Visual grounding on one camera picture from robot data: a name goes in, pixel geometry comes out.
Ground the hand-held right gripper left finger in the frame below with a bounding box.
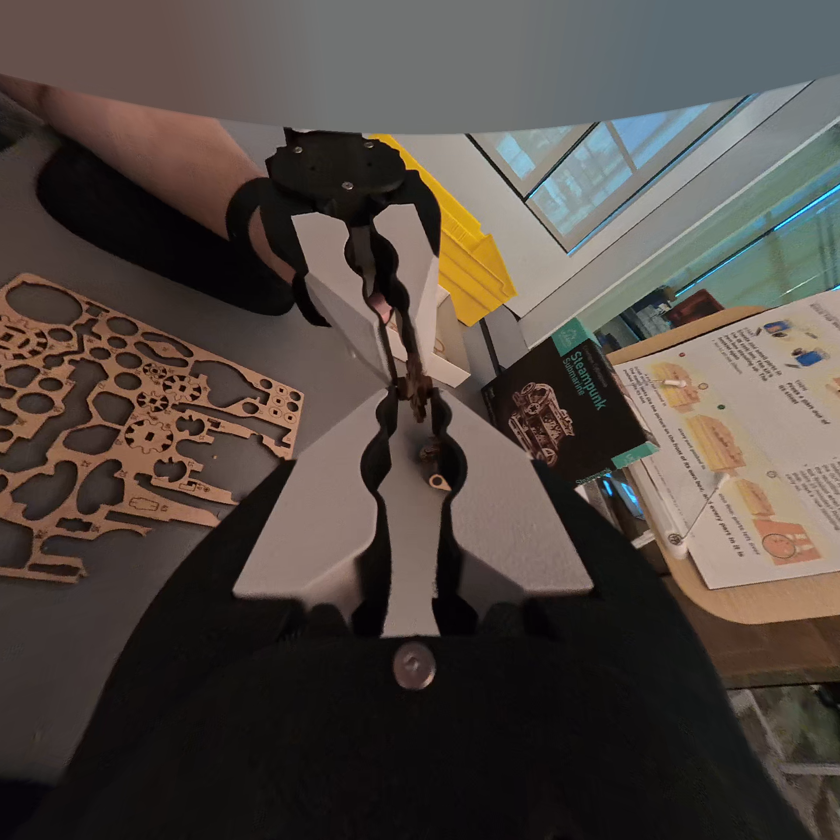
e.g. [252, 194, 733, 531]
[233, 386, 403, 601]

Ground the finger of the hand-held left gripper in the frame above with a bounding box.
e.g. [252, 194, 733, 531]
[292, 213, 398, 389]
[371, 200, 441, 382]

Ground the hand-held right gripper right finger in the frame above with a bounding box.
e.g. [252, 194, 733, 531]
[427, 384, 595, 601]

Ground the small dark wooden gear assembly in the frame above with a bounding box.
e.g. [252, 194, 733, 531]
[392, 357, 435, 422]

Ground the person's left forearm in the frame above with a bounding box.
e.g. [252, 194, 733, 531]
[0, 75, 270, 231]

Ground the laser-cut wooden parts sheet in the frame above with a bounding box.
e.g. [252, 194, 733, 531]
[0, 272, 306, 585]

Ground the black model kit box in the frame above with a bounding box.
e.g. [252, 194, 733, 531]
[481, 318, 660, 490]

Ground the person's left hand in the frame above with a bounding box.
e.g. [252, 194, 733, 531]
[248, 220, 298, 284]

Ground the yellow plastic bin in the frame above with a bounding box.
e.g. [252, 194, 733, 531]
[366, 134, 517, 327]

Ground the glass window panel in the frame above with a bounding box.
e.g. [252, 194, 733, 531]
[467, 79, 840, 309]

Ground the instruction poster with smiley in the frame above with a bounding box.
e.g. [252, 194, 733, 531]
[602, 305, 840, 624]

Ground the printed instruction poster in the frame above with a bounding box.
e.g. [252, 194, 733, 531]
[613, 292, 840, 592]

